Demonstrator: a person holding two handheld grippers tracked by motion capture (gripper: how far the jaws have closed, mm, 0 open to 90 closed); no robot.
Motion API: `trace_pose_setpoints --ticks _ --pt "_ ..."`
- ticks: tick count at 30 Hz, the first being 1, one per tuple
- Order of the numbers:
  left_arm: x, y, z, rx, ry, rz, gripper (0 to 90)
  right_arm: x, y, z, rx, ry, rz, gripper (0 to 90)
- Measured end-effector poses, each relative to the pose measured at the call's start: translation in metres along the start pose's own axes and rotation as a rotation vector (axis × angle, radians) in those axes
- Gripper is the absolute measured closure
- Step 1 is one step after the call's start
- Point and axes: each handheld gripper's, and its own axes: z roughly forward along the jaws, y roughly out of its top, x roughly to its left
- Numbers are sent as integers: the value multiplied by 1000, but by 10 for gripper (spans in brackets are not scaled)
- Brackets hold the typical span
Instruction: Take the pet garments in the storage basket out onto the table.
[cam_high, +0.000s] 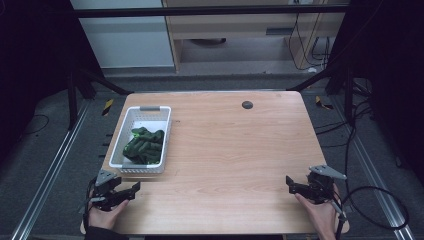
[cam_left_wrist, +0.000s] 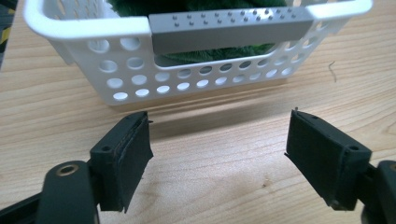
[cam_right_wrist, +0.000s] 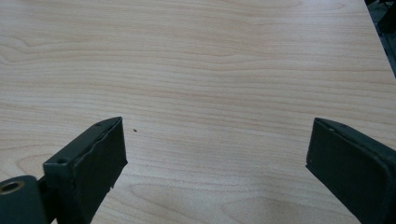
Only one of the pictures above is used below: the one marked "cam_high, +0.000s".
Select black curtain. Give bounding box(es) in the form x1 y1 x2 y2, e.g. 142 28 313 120
0 0 105 168
325 0 424 188

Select black metal stand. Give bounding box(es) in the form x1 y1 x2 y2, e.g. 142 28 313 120
65 65 135 132
287 61 356 127

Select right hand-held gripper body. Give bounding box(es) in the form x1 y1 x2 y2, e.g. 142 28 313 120
305 164 348 205

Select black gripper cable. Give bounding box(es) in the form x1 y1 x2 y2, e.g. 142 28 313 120
334 185 411 240
81 177 98 232

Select person's right hand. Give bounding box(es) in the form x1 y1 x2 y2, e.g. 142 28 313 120
294 183 342 237

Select green vegetables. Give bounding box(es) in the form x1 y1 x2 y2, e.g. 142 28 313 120
122 126 166 165

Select light wooden desk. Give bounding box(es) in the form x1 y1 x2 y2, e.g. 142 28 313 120
161 0 352 73

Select black floor cables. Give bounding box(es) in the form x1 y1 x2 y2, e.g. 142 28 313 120
314 78 378 188

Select yellow and black tape strip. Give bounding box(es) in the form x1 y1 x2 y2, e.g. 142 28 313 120
101 98 115 117
314 95 335 111

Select white cabinet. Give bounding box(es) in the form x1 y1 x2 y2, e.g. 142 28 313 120
69 0 176 70

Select white plastic basket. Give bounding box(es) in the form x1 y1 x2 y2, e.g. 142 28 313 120
108 105 173 175

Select thin black floor cable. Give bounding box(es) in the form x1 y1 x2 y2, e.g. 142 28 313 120
21 113 51 136

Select black horizontal frame bar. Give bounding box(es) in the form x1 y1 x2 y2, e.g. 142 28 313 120
71 5 350 19

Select person's left hand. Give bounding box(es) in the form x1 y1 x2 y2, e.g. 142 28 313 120
87 199 130 232

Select aluminium floor rail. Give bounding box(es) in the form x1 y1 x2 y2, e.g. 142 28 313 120
9 99 92 240
331 95 416 240

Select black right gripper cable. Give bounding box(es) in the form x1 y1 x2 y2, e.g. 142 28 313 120
334 185 411 240

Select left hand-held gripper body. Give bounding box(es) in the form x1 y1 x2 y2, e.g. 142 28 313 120
79 168 123 212

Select black cables under desk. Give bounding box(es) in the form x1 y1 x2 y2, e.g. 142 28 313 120
287 12 332 72

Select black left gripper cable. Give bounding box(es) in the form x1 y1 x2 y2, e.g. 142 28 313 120
81 177 98 232

